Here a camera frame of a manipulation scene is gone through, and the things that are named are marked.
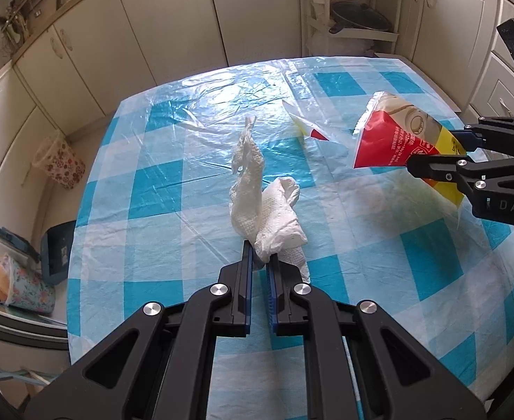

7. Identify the white shelf rack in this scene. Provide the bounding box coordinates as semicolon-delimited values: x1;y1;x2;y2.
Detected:
298;0;407;60

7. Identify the floral bin with liner bag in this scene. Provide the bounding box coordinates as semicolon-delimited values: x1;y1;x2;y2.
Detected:
0;253;57;314

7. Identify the torn clear wrapper piece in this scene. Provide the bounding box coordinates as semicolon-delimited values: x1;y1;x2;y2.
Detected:
282;100;355;144

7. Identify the white tissue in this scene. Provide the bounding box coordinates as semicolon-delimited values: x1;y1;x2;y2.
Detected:
229;116;311;285

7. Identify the blue white checkered tablecloth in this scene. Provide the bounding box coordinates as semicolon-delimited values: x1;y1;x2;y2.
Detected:
67;56;514;403

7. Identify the cream cabinet with doors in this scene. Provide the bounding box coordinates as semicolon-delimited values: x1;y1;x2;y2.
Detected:
12;0;302;134

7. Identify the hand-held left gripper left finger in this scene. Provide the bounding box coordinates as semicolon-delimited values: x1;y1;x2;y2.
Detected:
24;240;254;420

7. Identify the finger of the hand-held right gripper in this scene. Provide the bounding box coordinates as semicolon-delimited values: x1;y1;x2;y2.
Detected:
452;116;514;157
406;154;514;194

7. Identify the cream cabinet with drawers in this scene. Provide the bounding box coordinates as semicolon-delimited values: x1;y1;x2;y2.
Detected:
0;59;109;228

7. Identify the red yellow snack bag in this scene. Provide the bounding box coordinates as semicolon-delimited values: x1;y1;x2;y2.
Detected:
352;91;470;228

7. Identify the black pan with lid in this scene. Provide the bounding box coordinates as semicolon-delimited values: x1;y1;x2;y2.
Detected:
329;1;394;36

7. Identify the cream cabinet beside rack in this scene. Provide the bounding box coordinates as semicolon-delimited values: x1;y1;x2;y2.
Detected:
407;0;514;130

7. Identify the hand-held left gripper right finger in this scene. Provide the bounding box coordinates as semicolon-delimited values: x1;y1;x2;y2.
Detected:
266;254;487;420

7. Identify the metal kitchenware rack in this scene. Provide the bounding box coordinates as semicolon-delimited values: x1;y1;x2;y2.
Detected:
0;0;62;55

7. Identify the light blue metal frame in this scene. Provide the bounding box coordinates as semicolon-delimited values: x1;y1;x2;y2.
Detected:
0;356;53;388

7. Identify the small floral wastebasket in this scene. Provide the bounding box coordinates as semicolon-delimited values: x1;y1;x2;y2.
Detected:
33;135;86;190

